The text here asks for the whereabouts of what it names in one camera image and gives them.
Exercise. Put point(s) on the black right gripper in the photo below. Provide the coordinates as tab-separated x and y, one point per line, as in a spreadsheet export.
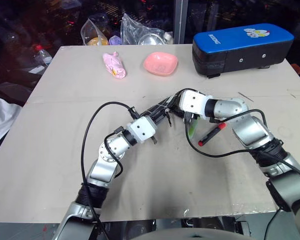
178	110

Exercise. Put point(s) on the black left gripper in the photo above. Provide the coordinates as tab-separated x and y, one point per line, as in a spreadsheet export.
158	121

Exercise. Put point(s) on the green highlighter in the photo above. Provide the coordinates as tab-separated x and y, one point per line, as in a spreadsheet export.
192	128

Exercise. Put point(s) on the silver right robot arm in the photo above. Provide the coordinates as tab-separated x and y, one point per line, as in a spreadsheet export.
250	130

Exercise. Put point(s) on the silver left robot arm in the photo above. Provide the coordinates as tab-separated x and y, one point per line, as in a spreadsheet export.
102	170

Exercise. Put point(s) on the red and black marker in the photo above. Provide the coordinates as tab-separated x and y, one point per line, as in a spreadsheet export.
211	134

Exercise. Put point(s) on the pink plastic bowl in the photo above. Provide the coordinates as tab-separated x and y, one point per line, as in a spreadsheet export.
160	63

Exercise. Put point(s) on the small white bottle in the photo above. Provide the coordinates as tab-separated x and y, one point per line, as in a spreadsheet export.
168	38

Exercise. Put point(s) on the blue and black boxing pad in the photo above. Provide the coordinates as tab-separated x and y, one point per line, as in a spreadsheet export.
240	47

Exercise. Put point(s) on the pink plush toy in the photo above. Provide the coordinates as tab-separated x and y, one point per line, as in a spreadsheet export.
113	65

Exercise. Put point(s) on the shiny metal bowl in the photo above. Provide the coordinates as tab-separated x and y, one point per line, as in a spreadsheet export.
150	40

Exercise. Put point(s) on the clear plastic bag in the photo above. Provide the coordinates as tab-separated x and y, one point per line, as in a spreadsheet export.
132	30
90	30

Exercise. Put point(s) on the purple plastic item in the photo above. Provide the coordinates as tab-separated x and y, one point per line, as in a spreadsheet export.
115	40

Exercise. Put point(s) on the yellow round item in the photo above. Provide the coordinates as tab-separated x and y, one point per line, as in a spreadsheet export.
97	41

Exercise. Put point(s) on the orange item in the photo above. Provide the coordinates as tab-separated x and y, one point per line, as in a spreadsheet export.
297	68

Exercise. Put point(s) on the white paper label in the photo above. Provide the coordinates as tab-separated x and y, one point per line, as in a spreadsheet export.
37	70

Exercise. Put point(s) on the clear bottle with red cap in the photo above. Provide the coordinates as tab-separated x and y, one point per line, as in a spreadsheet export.
42	56

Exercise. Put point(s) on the white cloth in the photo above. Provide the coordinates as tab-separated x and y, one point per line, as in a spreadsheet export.
1	120

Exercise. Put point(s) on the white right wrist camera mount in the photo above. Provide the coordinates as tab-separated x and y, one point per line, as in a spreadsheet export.
193	102

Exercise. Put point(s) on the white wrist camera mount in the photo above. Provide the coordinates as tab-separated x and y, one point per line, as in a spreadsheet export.
193	102
142	130

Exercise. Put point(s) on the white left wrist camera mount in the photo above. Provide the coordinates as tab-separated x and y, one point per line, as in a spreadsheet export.
142	130

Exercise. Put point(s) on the grey metal post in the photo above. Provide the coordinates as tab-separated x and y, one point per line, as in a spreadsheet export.
180	22

